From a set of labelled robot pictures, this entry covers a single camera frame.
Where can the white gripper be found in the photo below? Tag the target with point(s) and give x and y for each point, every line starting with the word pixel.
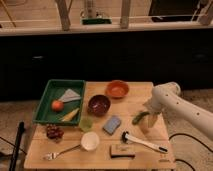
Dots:
pixel 154 107

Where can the green pepper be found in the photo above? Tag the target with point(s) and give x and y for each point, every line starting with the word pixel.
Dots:
pixel 138 117

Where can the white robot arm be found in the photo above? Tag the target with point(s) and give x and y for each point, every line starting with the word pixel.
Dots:
pixel 167 95

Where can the orange bowl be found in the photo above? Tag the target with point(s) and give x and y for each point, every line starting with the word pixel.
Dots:
pixel 117 89

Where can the purple bowl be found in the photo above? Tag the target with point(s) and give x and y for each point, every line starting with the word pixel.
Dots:
pixel 98 105

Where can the blue sponge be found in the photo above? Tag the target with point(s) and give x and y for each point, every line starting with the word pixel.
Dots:
pixel 112 124

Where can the white cup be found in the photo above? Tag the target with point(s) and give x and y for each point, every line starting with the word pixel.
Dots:
pixel 90 141

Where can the small green cup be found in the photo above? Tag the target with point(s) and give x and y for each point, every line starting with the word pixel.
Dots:
pixel 85 124

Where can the yellow corn cob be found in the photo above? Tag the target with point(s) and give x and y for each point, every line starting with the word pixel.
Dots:
pixel 70 115

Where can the grey cloth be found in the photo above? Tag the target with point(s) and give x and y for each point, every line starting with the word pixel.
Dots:
pixel 69 96

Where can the green plastic tray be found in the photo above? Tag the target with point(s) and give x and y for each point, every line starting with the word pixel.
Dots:
pixel 54 90

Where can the red tomato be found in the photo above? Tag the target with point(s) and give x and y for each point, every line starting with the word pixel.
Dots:
pixel 57 105

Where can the bunch of dark grapes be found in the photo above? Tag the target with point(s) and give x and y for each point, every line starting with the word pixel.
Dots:
pixel 54 132

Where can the dark monitor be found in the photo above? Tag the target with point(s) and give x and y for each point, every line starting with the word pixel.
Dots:
pixel 173 10

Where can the green base stand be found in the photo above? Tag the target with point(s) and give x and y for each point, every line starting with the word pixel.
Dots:
pixel 93 21

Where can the black pole stand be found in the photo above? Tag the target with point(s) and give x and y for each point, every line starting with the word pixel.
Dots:
pixel 16 148

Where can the white handled brush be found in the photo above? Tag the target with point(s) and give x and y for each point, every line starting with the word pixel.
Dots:
pixel 127 137

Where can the wooden post middle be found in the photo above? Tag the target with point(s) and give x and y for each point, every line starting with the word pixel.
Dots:
pixel 125 12

